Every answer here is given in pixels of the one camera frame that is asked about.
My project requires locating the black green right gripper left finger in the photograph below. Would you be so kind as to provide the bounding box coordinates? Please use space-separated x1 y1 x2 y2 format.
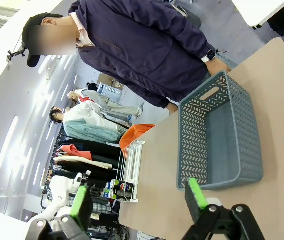
24 184 94 240

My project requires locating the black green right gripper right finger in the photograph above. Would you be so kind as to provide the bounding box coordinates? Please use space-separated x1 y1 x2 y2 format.
181 177 266 240

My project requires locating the blue-grey plastic lattice basket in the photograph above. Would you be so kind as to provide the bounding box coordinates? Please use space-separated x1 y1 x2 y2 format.
176 70 264 191

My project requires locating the person's right forearm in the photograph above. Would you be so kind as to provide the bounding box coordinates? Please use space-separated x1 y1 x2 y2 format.
129 79 171 110

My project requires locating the person's left forearm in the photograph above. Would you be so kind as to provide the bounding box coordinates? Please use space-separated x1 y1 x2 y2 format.
166 14 216 61

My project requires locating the person's right hand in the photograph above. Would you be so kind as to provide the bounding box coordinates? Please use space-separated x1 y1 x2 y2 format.
165 102 179 116

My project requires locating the person's left hand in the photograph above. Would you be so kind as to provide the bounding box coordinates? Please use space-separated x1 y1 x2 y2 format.
205 57 232 76

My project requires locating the rack of dark garments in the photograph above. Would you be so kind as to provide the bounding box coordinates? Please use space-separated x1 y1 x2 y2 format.
41 134 122 226

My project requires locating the mannequin with white coat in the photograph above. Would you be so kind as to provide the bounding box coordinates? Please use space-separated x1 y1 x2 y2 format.
49 101 130 145

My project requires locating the orange fabric cushion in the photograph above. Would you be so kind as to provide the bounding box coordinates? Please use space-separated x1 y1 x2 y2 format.
118 123 156 157

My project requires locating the mannequin with grey vest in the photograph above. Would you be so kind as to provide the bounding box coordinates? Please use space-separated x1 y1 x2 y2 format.
66 87 145 120

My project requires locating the white smartwatch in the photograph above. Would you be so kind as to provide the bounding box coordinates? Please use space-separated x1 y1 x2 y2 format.
200 49 216 63

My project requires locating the person in navy jacket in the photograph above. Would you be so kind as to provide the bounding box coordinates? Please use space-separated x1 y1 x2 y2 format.
21 0 239 118

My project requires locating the black baseball cap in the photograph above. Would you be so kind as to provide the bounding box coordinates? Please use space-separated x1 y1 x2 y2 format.
21 12 65 68

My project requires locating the white side table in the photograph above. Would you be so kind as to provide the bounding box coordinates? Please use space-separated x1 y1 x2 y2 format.
233 0 284 30

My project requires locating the white wire can dispenser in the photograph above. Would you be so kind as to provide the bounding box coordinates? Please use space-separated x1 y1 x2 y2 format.
118 139 146 203

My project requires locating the white wire crate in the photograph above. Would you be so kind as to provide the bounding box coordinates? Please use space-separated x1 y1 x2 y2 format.
97 82 126 103

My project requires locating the black camera on mount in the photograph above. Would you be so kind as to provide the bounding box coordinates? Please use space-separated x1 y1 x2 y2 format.
6 41 27 62

